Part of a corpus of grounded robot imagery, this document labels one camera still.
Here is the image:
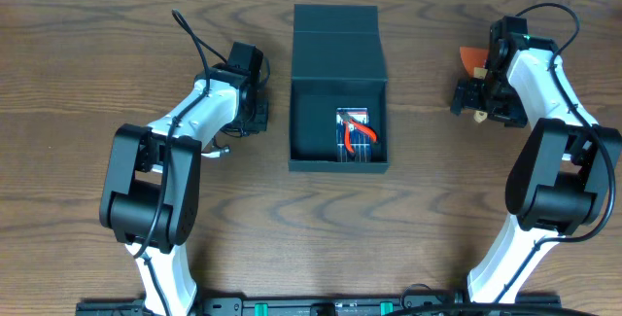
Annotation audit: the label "orange scraper wooden handle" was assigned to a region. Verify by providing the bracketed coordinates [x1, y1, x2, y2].
[459, 46, 491, 124]

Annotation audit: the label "small claw hammer black grip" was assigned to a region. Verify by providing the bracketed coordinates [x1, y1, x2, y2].
[201, 146, 230, 158]

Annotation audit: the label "red handled cutting pliers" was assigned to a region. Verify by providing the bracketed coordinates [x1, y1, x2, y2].
[337, 111, 378, 158]

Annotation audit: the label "precision screwdriver set case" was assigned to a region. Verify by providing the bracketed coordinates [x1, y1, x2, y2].
[335, 108, 374, 162]

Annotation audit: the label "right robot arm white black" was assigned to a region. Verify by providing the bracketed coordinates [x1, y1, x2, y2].
[451, 16, 621, 303]

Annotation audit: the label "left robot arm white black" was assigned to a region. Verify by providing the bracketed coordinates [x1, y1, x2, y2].
[99, 42, 269, 315]

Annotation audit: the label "black open gift box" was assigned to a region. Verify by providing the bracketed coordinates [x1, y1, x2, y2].
[289, 4, 390, 173]

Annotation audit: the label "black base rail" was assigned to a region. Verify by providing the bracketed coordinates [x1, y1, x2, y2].
[75, 292, 562, 316]

